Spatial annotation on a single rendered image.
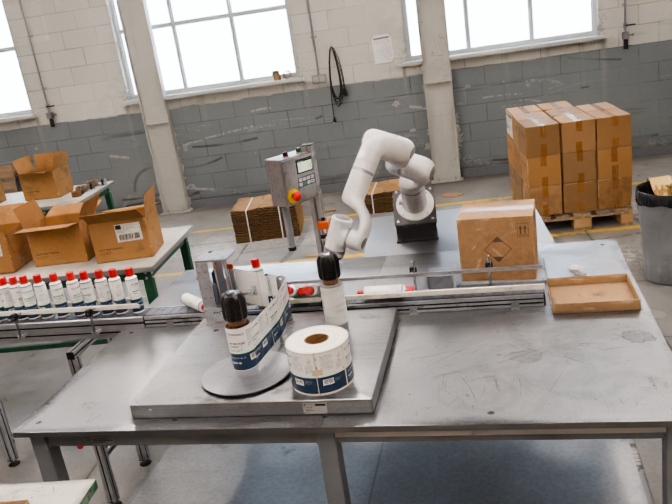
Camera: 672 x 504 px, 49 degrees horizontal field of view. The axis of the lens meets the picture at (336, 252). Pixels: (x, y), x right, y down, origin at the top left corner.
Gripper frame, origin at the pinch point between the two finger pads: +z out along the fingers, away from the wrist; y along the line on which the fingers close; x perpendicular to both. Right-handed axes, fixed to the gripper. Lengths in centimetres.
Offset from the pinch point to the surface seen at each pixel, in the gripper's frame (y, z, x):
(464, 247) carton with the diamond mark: -20, -27, 50
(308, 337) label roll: 62, -9, 5
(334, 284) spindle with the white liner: 29.3, -15.6, 5.9
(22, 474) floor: -14, 149, -130
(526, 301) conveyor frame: 5, -20, 76
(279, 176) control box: -0.1, -40.7, -27.6
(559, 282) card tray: -13, -25, 88
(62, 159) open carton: -319, 84, -289
